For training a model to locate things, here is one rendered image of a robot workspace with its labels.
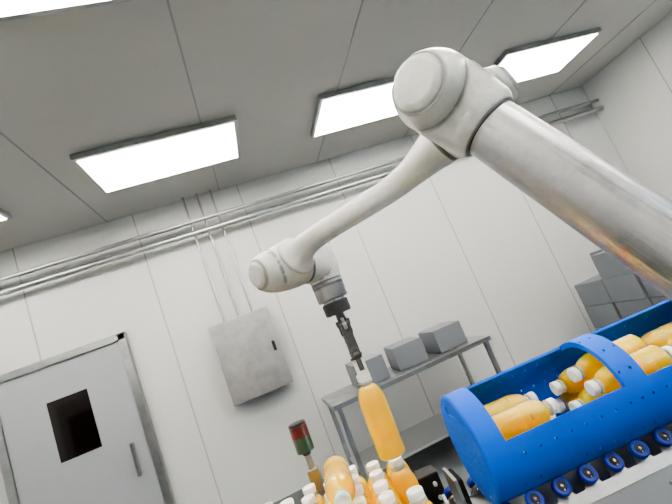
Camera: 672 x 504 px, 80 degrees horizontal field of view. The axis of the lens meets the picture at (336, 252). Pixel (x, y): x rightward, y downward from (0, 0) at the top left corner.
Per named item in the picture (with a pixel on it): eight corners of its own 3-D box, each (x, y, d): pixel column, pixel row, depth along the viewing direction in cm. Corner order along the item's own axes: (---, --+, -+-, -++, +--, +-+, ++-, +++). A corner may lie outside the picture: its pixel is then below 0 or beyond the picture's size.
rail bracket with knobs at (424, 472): (453, 507, 118) (439, 473, 120) (431, 518, 118) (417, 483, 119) (442, 494, 128) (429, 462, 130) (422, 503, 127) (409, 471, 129)
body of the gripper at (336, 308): (347, 294, 108) (360, 326, 107) (345, 296, 117) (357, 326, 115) (321, 304, 108) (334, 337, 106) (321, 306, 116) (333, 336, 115)
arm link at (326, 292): (340, 278, 118) (348, 296, 117) (312, 289, 117) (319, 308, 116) (342, 274, 109) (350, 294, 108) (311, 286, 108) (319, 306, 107)
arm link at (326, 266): (324, 284, 121) (295, 293, 110) (306, 238, 123) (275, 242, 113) (350, 272, 114) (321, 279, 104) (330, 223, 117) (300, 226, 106)
